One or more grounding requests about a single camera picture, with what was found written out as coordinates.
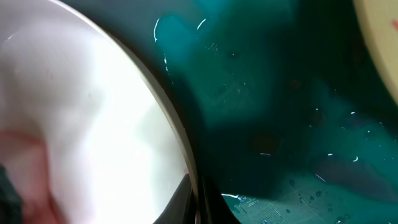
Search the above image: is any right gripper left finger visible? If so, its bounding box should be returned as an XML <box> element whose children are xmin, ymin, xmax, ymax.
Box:
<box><xmin>154</xmin><ymin>174</ymin><xmax>195</xmax><ymax>224</ymax></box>

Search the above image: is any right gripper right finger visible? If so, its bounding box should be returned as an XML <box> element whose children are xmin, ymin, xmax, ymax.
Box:
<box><xmin>199</xmin><ymin>176</ymin><xmax>240</xmax><ymax>224</ymax></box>

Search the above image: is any white plate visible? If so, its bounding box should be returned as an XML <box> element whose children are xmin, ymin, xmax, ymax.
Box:
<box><xmin>1</xmin><ymin>1</ymin><xmax>200</xmax><ymax>223</ymax></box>

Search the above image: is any teal serving tray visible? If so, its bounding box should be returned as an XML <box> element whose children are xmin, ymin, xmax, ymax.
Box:
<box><xmin>68</xmin><ymin>0</ymin><xmax>397</xmax><ymax>223</ymax></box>

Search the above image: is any green plate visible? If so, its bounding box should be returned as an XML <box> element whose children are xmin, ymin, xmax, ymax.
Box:
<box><xmin>353</xmin><ymin>0</ymin><xmax>397</xmax><ymax>101</ymax></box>

